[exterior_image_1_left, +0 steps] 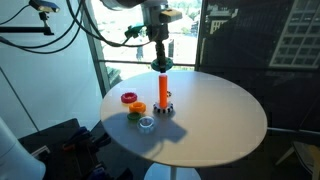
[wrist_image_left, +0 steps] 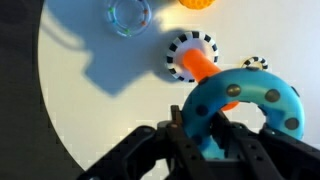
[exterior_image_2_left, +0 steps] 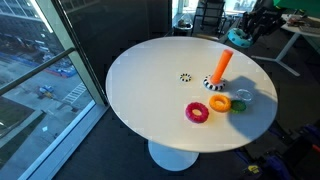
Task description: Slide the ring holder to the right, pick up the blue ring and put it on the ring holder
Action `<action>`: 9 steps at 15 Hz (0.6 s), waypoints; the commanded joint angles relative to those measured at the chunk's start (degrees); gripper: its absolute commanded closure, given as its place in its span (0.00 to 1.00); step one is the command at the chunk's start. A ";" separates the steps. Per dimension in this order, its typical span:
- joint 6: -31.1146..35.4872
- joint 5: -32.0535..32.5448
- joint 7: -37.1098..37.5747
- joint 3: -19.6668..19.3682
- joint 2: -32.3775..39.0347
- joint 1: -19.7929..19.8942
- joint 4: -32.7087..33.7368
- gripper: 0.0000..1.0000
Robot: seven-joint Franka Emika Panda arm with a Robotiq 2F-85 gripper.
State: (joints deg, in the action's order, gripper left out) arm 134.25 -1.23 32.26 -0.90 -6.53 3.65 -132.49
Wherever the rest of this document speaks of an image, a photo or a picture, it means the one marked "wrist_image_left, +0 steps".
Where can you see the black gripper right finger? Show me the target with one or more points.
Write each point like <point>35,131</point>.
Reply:
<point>266,156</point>

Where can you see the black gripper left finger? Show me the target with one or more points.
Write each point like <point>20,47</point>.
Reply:
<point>150,150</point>

